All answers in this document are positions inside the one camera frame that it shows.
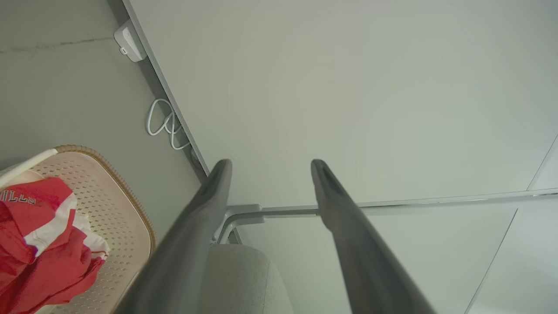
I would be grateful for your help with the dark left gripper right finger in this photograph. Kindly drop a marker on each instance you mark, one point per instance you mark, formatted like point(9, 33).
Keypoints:
point(366, 257)

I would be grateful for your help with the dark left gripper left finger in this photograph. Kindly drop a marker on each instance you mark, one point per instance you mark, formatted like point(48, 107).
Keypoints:
point(183, 244)

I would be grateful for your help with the white power adapter box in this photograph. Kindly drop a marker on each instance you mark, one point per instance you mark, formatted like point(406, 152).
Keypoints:
point(130, 41)

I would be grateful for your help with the red and white garment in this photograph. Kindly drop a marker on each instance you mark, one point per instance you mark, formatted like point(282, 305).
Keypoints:
point(48, 257)

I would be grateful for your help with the grey metal rail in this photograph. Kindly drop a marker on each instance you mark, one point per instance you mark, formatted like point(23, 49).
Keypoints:
point(244, 211)

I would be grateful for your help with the cream perforated laundry basket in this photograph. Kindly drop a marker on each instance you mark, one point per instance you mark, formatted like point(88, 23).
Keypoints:
point(117, 218)

